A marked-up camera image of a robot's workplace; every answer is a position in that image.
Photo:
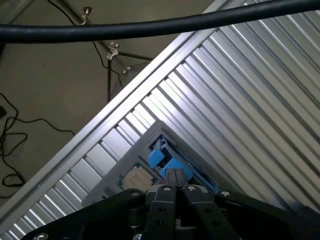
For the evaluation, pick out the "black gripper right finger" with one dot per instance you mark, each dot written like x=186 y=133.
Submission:
x=200 y=215

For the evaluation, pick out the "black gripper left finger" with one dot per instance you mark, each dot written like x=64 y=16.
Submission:
x=160 y=212

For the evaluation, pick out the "CPU chip with metal lid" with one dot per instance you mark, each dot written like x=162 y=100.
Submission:
x=136 y=178

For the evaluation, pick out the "blue plastic rack fixture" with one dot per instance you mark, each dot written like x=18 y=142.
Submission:
x=157 y=157

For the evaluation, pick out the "grey parts rack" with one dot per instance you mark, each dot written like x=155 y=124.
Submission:
x=117 y=175

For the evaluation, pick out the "black stand with metal joints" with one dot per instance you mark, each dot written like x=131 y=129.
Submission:
x=109 y=80

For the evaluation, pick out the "small black floor box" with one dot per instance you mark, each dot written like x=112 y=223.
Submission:
x=2 y=112

